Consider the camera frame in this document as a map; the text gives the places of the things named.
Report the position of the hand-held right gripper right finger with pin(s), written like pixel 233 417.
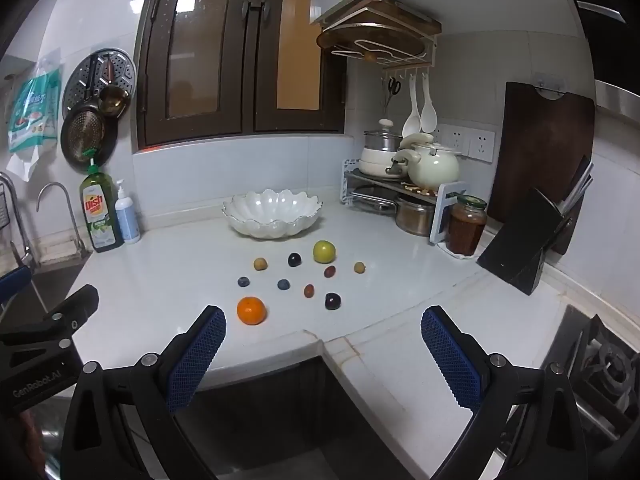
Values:
pixel 450 360

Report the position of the brown longan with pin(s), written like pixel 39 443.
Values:
pixel 359 267
pixel 260 264

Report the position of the perforated steel steamer plate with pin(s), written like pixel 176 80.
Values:
pixel 122 67

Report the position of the white wall socket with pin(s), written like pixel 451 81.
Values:
pixel 456 139
pixel 481 146

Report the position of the gas stove burner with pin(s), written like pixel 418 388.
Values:
pixel 600 360

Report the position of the brass ladle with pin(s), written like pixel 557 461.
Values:
pixel 112 100

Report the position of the red date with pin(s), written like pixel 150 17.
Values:
pixel 309 290
pixel 329 271

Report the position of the orange tangerine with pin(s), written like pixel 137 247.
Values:
pixel 251 311

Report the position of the chrome faucet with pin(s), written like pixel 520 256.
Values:
pixel 75 230

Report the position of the steel pot with glass lid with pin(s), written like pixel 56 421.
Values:
pixel 382 140

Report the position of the white grey shelf rack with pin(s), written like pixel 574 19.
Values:
pixel 440 220

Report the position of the white rice spoon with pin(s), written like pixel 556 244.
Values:
pixel 411 122
pixel 429 117

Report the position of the green dish soap bottle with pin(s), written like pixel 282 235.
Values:
pixel 100 210

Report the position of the glass jar of red sauce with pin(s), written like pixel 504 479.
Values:
pixel 465 232

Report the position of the dark wooden cutting board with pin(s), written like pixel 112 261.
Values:
pixel 540 150

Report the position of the black scissors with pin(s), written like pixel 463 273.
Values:
pixel 394 86

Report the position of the glass pot lid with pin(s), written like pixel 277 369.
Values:
pixel 372 195

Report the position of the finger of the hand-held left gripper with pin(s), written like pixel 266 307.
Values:
pixel 75 307
pixel 12 282

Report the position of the rectangular wooden cutting board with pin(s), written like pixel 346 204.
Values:
pixel 400 12

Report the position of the plastic bag package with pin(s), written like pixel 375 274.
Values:
pixel 30 115

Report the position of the green apple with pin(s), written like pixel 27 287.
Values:
pixel 324 252

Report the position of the white pump bottle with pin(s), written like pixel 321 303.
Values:
pixel 127 220

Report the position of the white scalloped bowl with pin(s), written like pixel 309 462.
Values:
pixel 272 225

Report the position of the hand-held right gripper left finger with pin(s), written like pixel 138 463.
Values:
pixel 197 360

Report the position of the cream round pot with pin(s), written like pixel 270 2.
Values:
pixel 432 170

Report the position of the wooden trivet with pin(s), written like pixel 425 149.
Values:
pixel 417 189

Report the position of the steel dish rack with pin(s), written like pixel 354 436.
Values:
pixel 10 220

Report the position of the cream saucepan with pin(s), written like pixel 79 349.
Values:
pixel 377 167
pixel 375 154

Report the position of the dark frying pan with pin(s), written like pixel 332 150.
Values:
pixel 82 135

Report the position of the black knife block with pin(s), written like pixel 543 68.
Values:
pixel 520 240

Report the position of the steel sink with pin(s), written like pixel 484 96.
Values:
pixel 55 280

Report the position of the clear wall hook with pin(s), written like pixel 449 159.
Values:
pixel 547 85

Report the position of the dark wooden window frame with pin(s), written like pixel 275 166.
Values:
pixel 245 60

